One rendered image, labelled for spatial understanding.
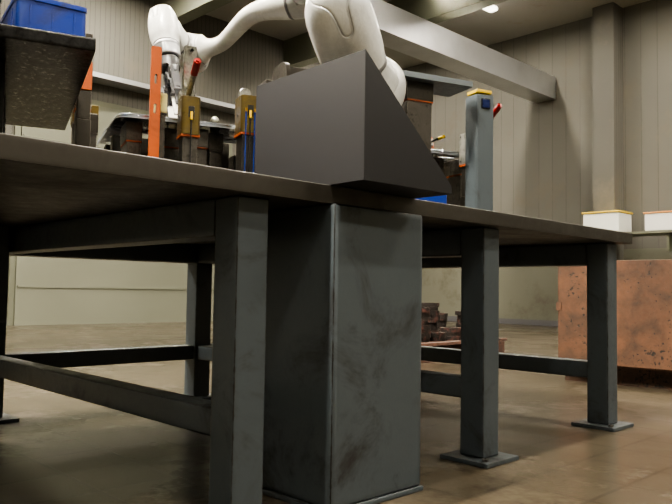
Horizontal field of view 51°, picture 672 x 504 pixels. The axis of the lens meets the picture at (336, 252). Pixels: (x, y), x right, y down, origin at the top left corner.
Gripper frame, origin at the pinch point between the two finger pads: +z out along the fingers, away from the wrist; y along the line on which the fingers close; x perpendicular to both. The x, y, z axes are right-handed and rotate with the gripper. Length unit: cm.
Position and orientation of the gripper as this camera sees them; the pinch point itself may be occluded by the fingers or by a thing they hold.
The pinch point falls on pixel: (175, 112)
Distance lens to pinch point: 242.5
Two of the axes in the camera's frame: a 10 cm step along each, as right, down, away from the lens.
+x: -9.0, 0.4, -4.4
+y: -4.0, 3.7, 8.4
